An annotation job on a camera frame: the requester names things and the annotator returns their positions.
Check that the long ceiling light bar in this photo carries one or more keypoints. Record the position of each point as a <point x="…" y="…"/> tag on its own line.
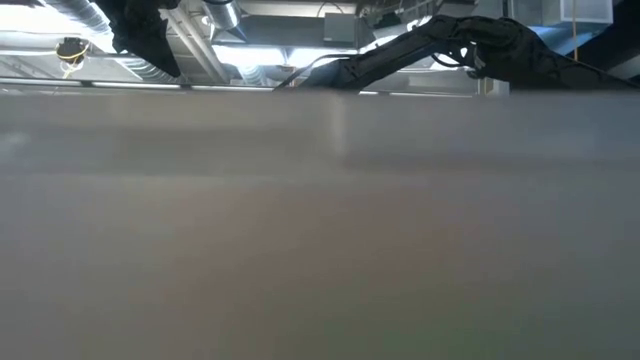
<point x="135" y="85"/>

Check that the white ceiling box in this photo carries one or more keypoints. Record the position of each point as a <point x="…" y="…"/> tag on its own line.
<point x="585" y="10"/>

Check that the spiral silver air duct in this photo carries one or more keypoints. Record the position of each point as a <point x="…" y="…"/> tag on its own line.
<point x="80" y="9"/>

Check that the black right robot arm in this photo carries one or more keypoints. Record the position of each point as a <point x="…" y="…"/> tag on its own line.
<point x="525" y="50"/>

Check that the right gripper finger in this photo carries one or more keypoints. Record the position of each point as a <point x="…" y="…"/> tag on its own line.
<point x="330" y="75"/>
<point x="311" y="64"/>

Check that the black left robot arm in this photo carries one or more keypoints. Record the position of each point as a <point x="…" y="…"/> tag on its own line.
<point x="140" y="35"/>

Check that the clear plastic pencil box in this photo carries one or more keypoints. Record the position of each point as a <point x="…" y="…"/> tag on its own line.
<point x="320" y="225"/>

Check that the smooth silver round duct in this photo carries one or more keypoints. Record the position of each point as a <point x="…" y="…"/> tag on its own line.
<point x="222" y="15"/>

